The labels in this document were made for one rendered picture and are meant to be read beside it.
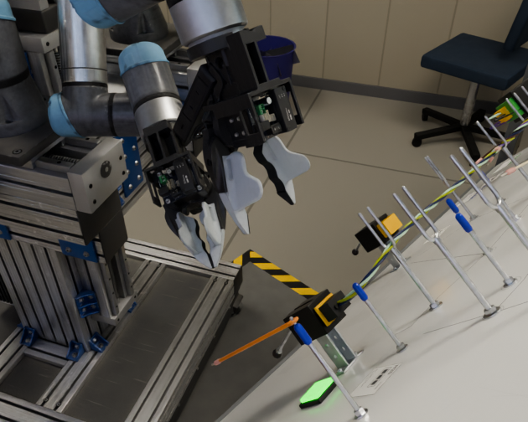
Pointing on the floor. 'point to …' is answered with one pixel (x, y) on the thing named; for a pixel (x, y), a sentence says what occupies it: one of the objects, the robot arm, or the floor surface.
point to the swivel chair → (481, 71)
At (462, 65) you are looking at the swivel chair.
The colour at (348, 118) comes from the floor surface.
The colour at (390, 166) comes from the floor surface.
